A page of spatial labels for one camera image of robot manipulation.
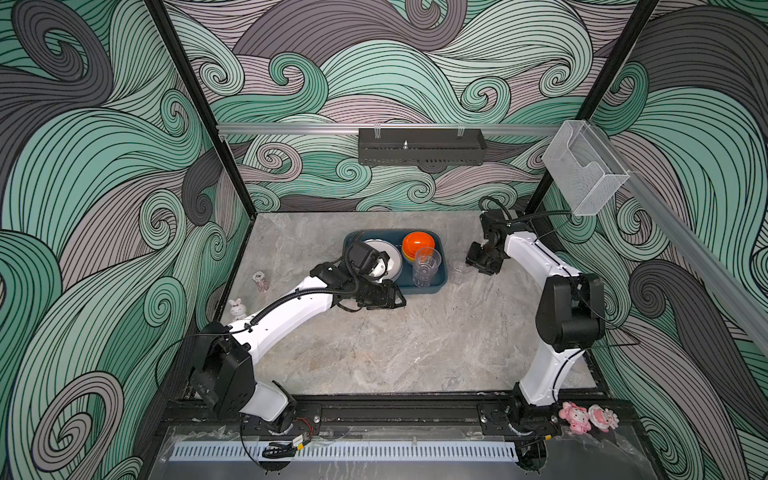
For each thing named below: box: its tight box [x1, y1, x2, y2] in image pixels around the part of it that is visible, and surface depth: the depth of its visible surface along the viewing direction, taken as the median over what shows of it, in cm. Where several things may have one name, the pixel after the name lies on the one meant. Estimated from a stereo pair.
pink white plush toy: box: [588, 404, 620, 433], surface depth 73 cm
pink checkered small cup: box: [252, 270, 270, 293], surface depth 97 cm
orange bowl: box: [402, 231, 435, 258], surface depth 103 cm
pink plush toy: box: [559, 401, 591, 435], surface depth 73 cm
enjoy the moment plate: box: [364, 239, 403, 282], surface depth 103 cm
